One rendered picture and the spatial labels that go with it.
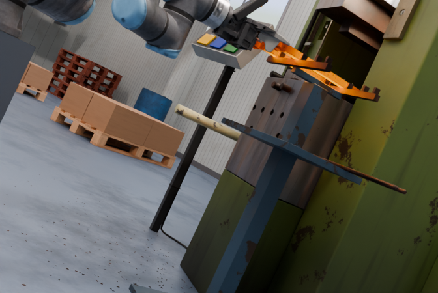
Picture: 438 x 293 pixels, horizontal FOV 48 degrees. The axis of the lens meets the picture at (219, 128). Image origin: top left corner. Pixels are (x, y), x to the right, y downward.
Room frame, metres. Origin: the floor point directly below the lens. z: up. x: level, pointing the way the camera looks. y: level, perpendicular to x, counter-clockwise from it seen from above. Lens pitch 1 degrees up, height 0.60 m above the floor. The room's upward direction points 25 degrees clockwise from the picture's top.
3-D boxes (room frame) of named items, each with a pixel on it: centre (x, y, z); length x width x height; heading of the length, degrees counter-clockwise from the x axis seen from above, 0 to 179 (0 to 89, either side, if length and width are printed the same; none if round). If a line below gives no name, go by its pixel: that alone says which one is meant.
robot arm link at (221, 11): (1.34, 0.14, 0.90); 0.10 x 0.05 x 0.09; 30
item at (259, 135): (1.56, -0.22, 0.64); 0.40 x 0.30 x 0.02; 29
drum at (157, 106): (7.57, 1.08, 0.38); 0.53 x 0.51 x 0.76; 48
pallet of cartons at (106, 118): (5.35, 0.97, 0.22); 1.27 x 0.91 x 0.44; 139
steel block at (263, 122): (2.09, -0.42, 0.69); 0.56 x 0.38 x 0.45; 112
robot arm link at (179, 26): (1.29, 0.23, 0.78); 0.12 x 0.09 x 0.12; 149
